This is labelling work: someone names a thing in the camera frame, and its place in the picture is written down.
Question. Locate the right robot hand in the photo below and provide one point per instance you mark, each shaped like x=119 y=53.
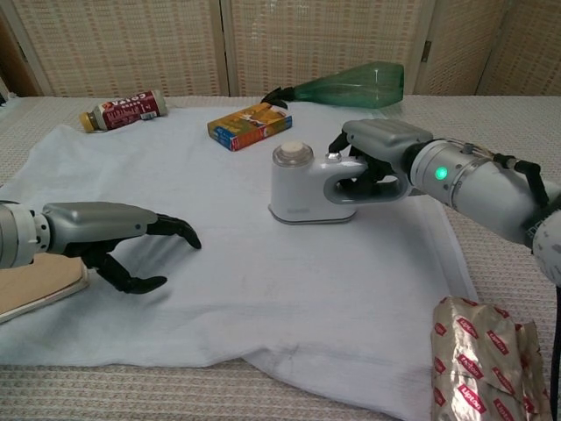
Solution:
x=385 y=136

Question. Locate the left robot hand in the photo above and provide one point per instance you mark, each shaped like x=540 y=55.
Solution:
x=96 y=223

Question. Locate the white handheld steam iron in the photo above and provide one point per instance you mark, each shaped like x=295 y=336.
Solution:
x=293 y=188

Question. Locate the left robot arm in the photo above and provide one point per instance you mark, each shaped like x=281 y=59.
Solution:
x=17 y=237

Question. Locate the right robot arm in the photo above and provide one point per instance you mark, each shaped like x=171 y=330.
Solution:
x=482 y=193

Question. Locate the white cloth towel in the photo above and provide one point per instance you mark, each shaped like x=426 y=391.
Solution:
x=245 y=285

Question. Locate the green plastic spray bottle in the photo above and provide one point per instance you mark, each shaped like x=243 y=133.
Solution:
x=350 y=87

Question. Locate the brown spiral notebook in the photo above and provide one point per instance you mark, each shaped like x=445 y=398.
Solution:
x=35 y=289

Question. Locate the Costa coffee bottle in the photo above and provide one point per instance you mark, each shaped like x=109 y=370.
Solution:
x=127 y=112

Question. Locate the colourful cardboard box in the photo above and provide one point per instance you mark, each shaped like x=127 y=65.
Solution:
x=250 y=129

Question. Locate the beige woven table cover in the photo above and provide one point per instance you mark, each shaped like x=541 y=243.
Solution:
x=491 y=263

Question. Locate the woven folding screen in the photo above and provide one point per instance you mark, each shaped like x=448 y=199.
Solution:
x=131 y=44

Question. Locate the golden Lipton foil bag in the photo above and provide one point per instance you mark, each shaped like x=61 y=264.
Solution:
x=473 y=364

